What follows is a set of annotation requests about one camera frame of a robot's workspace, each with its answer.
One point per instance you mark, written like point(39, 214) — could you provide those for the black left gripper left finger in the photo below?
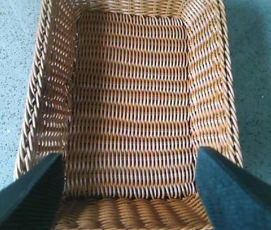
point(31, 202)

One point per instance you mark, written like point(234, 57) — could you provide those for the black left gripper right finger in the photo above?
point(233, 198)

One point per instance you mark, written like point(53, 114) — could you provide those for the brown wicker basket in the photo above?
point(127, 91)

